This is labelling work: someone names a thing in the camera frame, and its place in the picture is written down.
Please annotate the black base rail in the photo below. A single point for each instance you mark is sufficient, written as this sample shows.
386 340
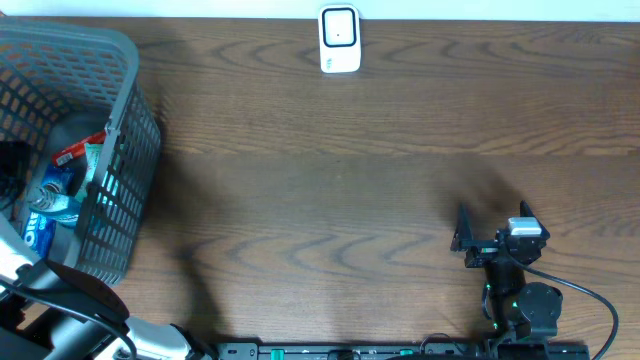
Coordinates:
435 346

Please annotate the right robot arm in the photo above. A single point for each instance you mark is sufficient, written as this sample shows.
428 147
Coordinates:
528 310

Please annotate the white wipes packet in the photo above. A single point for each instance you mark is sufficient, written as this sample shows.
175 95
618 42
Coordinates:
92 153

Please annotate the red coffee stick sachet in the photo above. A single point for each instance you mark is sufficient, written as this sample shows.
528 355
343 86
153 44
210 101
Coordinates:
77 149

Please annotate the grey plastic basket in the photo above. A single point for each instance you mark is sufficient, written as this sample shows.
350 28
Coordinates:
60 84

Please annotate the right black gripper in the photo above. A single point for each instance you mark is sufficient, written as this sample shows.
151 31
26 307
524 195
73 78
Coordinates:
463 240

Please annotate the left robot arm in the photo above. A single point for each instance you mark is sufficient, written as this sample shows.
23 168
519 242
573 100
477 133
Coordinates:
53 311

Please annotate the blue mouthwash bottle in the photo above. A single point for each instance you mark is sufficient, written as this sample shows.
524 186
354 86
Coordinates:
61 208

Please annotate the blue Oreo pack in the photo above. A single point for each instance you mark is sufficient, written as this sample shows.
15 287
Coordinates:
40 230

